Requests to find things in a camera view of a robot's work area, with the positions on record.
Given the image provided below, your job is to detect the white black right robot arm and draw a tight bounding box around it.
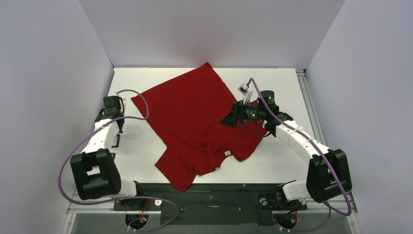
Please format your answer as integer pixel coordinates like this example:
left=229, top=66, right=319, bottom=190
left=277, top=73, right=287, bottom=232
left=220, top=90, right=352, bottom=208

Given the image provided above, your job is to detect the red t-shirt garment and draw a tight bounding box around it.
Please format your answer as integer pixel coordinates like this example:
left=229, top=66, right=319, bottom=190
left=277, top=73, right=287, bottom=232
left=132, top=63, right=266, bottom=192

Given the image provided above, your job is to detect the aluminium frame rail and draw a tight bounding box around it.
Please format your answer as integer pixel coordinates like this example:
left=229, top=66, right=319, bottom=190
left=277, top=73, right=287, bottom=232
left=66, top=190, right=358, bottom=215

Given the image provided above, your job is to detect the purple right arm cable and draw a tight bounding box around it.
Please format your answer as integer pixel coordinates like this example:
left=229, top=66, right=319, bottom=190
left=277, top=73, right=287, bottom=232
left=246, top=78, right=353, bottom=232

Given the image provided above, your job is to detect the right side aluminium rail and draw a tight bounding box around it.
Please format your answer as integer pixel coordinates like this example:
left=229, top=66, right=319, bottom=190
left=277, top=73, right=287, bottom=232
left=295, top=69, right=327, bottom=145

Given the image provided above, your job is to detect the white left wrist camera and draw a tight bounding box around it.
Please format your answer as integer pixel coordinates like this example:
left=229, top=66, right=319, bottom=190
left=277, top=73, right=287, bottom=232
left=120, top=98, right=127, bottom=114

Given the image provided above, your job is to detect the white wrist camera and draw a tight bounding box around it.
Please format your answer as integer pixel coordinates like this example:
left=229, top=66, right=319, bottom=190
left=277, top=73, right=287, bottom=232
left=120, top=98, right=127, bottom=114
left=238, top=84, right=254, bottom=105

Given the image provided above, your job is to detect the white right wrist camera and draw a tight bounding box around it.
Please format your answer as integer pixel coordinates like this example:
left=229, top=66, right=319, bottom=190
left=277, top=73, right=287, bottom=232
left=238, top=84, right=254, bottom=105

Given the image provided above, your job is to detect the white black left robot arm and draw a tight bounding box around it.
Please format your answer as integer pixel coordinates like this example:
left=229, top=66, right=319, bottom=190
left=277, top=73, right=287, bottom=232
left=70, top=96, right=145, bottom=210

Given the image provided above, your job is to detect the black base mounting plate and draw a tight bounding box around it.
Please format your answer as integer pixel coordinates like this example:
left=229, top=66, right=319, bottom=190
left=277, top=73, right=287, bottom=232
left=113, top=183, right=307, bottom=227

